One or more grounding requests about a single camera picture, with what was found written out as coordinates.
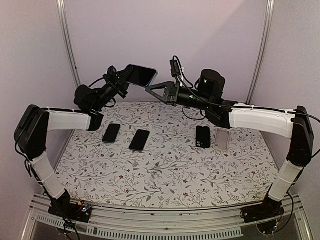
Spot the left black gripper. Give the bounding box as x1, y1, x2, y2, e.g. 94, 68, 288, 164
92, 66, 136, 112

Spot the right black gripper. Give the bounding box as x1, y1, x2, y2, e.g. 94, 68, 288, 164
147, 81, 213, 111

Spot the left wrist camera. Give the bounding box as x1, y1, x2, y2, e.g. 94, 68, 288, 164
105, 65, 118, 78

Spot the black phone case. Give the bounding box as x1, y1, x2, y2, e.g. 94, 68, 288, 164
195, 125, 211, 149

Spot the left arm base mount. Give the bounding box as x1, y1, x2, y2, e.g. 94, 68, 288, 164
48, 200, 92, 223

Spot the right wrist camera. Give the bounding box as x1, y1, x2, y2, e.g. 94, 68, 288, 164
170, 55, 185, 85

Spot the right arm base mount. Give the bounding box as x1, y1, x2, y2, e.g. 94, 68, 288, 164
240, 203, 285, 223

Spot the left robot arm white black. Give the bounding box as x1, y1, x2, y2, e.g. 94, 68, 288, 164
14, 66, 134, 217

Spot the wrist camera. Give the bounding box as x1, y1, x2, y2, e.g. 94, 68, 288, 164
170, 55, 185, 85
105, 65, 118, 78

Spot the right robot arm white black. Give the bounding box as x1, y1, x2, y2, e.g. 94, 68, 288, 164
145, 69, 314, 218

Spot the white clear phone case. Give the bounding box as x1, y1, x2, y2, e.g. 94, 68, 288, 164
214, 129, 230, 151

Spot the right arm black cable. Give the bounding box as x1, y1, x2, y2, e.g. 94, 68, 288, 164
169, 55, 320, 226

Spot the front aluminium rail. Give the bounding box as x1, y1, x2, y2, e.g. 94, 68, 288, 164
22, 194, 313, 240

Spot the aluminium frame post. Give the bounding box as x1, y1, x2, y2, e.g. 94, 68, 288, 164
56, 0, 87, 107
246, 0, 275, 105

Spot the dark teal phone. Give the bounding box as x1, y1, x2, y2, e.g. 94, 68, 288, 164
102, 123, 121, 144

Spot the floral patterned table mat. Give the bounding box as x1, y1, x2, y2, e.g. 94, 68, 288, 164
56, 102, 278, 209

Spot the left aluminium frame post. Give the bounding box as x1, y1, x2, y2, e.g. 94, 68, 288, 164
56, 0, 87, 107

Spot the right aluminium frame post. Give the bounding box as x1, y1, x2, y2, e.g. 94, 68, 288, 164
246, 0, 275, 105

